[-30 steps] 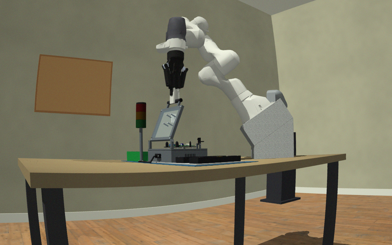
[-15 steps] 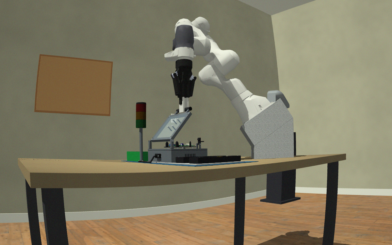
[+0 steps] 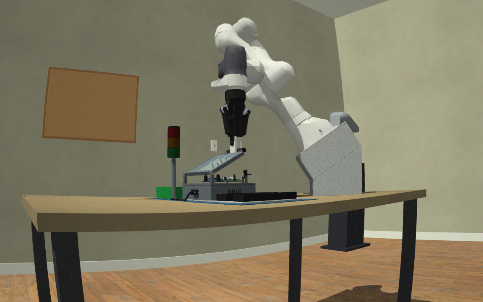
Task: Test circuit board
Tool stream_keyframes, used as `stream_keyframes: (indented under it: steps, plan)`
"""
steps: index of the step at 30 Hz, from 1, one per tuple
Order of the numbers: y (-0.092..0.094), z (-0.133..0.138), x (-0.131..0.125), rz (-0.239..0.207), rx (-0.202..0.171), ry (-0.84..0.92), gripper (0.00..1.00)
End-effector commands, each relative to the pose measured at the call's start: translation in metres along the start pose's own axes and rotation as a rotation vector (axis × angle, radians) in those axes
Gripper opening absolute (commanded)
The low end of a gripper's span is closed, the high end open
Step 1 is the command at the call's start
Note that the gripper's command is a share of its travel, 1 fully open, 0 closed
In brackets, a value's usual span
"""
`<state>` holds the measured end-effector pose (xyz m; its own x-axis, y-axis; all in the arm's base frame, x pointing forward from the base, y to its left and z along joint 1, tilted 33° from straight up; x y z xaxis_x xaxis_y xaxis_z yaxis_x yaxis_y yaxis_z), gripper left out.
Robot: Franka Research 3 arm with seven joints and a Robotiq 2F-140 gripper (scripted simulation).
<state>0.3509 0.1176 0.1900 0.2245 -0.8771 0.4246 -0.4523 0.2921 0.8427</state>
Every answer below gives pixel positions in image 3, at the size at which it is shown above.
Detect green bin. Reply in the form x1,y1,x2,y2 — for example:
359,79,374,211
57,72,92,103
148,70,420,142
156,187,182,199

